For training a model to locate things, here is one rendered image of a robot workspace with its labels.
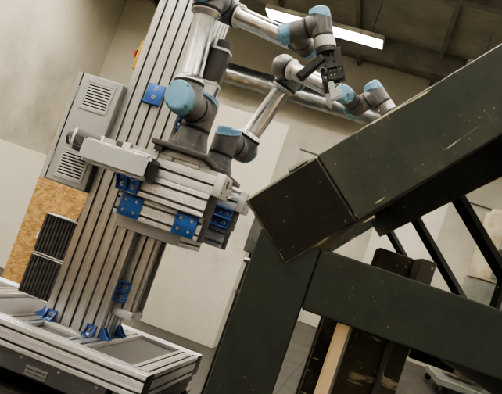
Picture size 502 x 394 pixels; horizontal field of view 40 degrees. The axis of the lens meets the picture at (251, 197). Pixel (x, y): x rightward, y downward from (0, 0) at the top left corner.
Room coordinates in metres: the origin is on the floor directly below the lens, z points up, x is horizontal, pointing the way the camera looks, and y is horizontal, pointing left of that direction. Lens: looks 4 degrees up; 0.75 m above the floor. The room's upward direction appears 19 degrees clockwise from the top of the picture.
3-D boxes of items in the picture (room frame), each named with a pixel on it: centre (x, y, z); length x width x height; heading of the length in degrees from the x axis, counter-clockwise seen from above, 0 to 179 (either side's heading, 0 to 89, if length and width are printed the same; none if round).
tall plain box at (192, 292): (5.61, 0.11, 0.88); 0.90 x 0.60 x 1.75; 169
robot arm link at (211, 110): (2.64, 0.29, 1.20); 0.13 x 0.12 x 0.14; 155
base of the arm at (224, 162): (3.13, 0.20, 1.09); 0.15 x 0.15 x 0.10
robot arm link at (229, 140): (3.14, 0.19, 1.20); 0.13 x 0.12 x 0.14; 147
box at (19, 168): (5.97, 1.67, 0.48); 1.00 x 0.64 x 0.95; 169
